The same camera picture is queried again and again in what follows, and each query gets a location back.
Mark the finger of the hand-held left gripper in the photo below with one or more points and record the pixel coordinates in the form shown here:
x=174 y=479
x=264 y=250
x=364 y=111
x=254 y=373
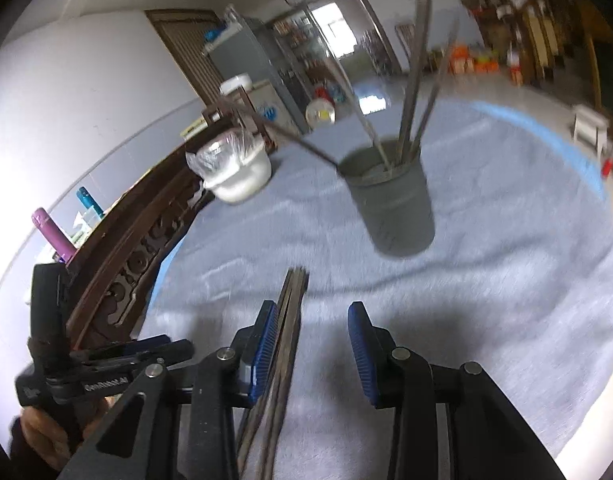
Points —
x=146 y=342
x=171 y=350

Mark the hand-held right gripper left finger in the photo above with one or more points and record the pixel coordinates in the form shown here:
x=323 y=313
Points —
x=264 y=355

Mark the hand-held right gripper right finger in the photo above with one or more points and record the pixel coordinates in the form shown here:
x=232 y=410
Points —
x=361 y=360

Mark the dark metal chopstick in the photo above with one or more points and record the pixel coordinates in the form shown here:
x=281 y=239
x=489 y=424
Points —
x=439 y=85
x=422 y=75
x=276 y=360
x=292 y=340
x=411 y=75
x=281 y=132
x=346 y=90

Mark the grey utensil holder cup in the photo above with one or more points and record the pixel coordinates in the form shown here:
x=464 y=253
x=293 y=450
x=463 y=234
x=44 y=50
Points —
x=391 y=205

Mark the person's left forearm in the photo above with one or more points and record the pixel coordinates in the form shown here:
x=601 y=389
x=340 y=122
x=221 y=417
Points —
x=26 y=460

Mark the person's left hand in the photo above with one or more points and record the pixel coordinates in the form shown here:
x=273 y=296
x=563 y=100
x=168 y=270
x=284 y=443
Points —
x=36 y=430

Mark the purple bottle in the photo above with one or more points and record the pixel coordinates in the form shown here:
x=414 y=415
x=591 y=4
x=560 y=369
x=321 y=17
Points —
x=51 y=232

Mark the carved dark wooden bench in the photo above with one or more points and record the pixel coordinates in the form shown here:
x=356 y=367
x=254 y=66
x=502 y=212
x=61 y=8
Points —
x=136 y=255

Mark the teal bottle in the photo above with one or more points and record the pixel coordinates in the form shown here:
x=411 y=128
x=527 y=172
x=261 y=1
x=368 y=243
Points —
x=89 y=202

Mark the grey tablecloth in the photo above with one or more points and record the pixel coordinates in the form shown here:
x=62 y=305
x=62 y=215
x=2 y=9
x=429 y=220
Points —
x=486 y=285

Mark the white ceramic bowl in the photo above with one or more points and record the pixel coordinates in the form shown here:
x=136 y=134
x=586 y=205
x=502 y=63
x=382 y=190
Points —
x=241 y=180

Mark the plastic-wrapped clear glass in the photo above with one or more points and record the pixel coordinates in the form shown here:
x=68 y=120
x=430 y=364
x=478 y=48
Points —
x=221 y=152

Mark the white chest freezer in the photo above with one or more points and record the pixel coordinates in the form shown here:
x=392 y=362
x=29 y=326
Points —
x=271 y=105

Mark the white basin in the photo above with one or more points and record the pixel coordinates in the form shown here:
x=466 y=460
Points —
x=235 y=84

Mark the wooden slatted door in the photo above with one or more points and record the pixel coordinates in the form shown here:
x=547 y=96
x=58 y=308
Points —
x=186 y=55

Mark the blue tablecloth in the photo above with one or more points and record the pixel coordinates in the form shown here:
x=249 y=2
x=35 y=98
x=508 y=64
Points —
x=546 y=132

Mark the grey refrigerator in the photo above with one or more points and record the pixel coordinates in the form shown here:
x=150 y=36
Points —
x=251 y=50

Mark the wooden chair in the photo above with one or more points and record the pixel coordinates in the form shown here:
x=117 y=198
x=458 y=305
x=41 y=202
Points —
x=404 y=47

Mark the orange cardboard boxes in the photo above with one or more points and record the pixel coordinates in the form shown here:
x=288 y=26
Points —
x=471 y=62

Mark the small white stool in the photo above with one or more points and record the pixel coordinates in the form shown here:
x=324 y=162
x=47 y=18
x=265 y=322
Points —
x=590 y=122

